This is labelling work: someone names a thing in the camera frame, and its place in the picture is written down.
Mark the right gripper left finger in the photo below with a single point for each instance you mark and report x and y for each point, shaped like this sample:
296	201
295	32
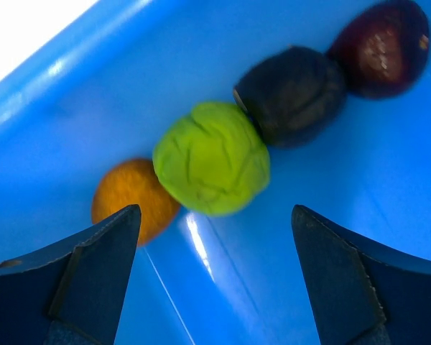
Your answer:
72	291

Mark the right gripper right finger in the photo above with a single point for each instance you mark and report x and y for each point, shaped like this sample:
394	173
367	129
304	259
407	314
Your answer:
361	291

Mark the bumpy green fruit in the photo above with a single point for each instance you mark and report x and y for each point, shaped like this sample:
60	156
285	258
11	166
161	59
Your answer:
212	160

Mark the blue plastic bin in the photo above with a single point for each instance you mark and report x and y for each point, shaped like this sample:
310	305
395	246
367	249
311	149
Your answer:
107	86

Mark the brown kiwi fruit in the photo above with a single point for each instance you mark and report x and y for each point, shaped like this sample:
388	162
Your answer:
134	182

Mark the dark avocado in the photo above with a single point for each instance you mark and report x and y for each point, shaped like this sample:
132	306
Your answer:
292	96

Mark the dark red plum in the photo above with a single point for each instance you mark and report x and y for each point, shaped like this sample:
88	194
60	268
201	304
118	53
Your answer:
384	50

